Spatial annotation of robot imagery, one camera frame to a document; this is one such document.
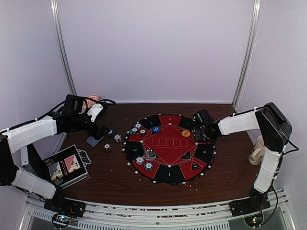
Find orange big blind button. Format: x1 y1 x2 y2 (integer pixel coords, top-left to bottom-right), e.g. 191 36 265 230
181 130 191 137

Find blue white poker chip stack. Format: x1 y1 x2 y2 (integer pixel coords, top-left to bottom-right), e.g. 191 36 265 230
113 134 122 143

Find black triangle all-in marker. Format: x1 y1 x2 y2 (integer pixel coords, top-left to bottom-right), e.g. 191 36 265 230
190 161 203 171

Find green fifty chips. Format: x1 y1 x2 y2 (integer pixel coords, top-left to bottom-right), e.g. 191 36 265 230
144 162 154 171
130 127 139 135

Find blue small blind button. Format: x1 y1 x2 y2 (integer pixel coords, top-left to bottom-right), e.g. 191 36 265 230
152 126 161 133

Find brown hundred chips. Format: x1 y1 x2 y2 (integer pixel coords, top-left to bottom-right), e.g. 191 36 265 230
140 129 146 135

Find clear acrylic dealer button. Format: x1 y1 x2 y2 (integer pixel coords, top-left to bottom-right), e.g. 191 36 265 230
143 149 156 161

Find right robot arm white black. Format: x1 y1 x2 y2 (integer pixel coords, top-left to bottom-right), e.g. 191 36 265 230
192 102 292 216

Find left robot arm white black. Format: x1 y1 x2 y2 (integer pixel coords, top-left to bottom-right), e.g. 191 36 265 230
0 94 115 216

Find blue playing card deck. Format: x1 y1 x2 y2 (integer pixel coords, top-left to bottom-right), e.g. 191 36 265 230
86 137 100 147

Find green poker chip stack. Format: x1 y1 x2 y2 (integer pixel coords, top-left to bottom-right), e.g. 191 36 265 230
107 129 114 137

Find brown poker chip stack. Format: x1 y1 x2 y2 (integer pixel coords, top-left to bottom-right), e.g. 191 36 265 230
104 143 111 152

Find red white patterned bowl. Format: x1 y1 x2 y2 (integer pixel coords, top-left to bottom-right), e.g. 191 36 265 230
86 94 100 107

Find aluminium poker case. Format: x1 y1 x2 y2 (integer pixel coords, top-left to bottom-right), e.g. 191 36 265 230
21 144 92 189

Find round red black poker mat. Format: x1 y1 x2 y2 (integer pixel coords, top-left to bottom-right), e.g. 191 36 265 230
122 114 216 185

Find cream ceramic mug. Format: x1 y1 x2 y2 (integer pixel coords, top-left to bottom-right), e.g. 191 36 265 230
248 136 265 165

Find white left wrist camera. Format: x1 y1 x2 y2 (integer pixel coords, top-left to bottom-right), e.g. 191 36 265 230
87 103 104 122

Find front aluminium rail base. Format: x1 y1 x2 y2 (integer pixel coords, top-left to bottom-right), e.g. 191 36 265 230
19 196 298 230

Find left aluminium frame post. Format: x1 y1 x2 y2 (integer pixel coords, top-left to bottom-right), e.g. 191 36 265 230
50 0 77 95

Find aluminium frame post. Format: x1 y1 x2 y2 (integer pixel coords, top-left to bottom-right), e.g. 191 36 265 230
50 0 77 95
232 0 262 109

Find right aluminium frame post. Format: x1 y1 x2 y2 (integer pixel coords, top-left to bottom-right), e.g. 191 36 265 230
232 0 262 109

